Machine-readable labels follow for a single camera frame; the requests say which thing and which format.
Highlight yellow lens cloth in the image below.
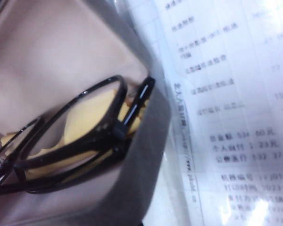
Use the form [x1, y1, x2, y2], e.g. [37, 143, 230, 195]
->
[1, 87, 147, 179]

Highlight black frame glasses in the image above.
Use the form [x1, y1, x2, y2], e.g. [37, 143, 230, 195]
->
[0, 74, 156, 197]

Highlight grey felt glasses case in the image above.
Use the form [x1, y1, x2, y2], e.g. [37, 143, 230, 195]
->
[0, 0, 173, 226]

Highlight printed papers in clear sleeve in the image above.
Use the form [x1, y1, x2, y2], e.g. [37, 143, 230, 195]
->
[115, 0, 283, 226]

